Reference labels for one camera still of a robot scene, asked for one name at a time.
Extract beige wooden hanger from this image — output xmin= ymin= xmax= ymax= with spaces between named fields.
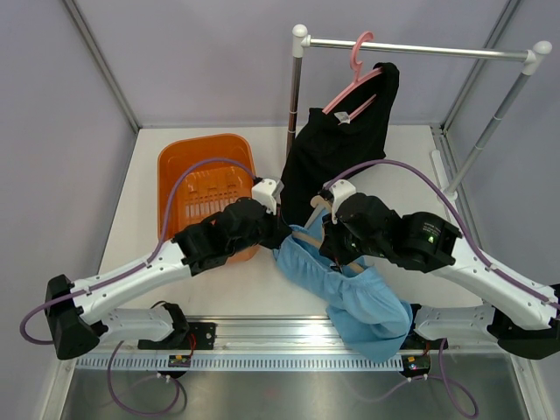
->
xmin=290 ymin=194 xmax=365 ymax=275

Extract light blue shorts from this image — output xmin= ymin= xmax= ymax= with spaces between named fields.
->
xmin=273 ymin=233 xmax=413 ymax=363

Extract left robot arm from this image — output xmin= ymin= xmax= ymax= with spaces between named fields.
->
xmin=45 ymin=198 xmax=291 ymax=361

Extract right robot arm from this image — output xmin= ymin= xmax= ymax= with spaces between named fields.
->
xmin=319 ymin=192 xmax=559 ymax=360

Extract black shorts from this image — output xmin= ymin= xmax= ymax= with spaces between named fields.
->
xmin=281 ymin=62 xmax=400 ymax=227

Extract pink plastic hanger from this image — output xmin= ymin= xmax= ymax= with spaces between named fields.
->
xmin=322 ymin=31 xmax=383 ymax=124

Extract orange plastic laundry basket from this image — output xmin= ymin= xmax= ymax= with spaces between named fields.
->
xmin=157 ymin=133 xmax=255 ymax=240

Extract metal clothes rack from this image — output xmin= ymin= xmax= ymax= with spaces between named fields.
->
xmin=286 ymin=24 xmax=552 ymax=200

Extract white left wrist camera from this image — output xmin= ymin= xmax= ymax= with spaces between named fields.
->
xmin=251 ymin=178 xmax=284 ymax=216

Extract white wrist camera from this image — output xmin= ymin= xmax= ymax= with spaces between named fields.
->
xmin=327 ymin=179 xmax=357 ymax=224
xmin=251 ymin=178 xmax=284 ymax=216

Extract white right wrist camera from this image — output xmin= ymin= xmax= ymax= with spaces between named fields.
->
xmin=327 ymin=179 xmax=357 ymax=224

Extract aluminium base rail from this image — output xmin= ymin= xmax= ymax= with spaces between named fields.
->
xmin=49 ymin=304 xmax=535 ymax=360

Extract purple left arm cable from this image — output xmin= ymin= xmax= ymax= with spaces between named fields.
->
xmin=20 ymin=157 xmax=259 ymax=415

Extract white slotted cable duct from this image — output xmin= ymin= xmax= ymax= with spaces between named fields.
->
xmin=76 ymin=353 xmax=404 ymax=372

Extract aluminium frame post right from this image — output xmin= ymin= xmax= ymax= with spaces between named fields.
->
xmin=440 ymin=0 xmax=523 ymax=134

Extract aluminium frame post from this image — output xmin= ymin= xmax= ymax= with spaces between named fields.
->
xmin=440 ymin=0 xmax=523 ymax=134
xmin=60 ymin=0 xmax=142 ymax=135

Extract aluminium frame post left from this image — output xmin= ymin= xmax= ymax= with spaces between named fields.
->
xmin=60 ymin=0 xmax=142 ymax=135

